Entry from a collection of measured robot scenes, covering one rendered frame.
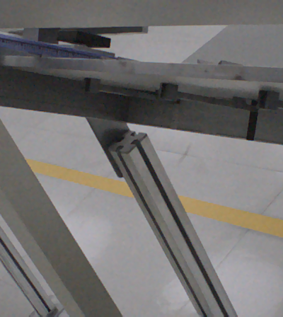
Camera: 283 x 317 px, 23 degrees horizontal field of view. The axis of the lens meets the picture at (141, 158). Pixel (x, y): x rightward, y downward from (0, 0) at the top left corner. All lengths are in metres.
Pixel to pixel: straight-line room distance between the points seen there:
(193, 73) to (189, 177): 1.46
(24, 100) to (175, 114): 0.17
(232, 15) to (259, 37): 0.88
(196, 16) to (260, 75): 0.23
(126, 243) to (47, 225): 0.76
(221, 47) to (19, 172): 0.37
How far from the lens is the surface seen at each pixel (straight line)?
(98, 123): 0.89
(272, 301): 1.51
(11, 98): 0.74
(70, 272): 1.14
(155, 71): 0.53
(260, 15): 0.21
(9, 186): 1.04
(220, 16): 0.22
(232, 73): 0.47
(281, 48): 1.04
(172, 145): 2.13
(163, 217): 0.93
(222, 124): 0.73
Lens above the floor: 1.05
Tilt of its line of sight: 29 degrees down
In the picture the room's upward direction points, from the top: 27 degrees counter-clockwise
